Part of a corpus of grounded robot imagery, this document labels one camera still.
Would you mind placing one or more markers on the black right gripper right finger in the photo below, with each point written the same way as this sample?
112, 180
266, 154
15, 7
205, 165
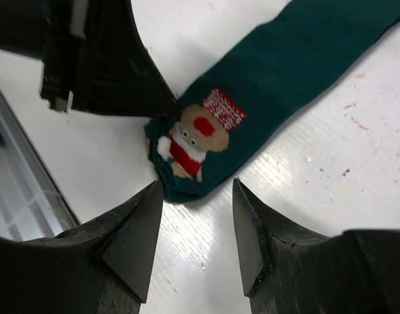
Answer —
287, 268

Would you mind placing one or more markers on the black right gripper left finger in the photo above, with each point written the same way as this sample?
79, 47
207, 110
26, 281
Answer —
102, 266

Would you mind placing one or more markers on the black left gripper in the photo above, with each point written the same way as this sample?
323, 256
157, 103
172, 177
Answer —
92, 49

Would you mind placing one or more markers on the dark green reindeer sock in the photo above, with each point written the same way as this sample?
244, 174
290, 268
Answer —
230, 111

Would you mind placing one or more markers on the aluminium table frame rail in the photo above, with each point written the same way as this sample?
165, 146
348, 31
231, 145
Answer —
31, 205

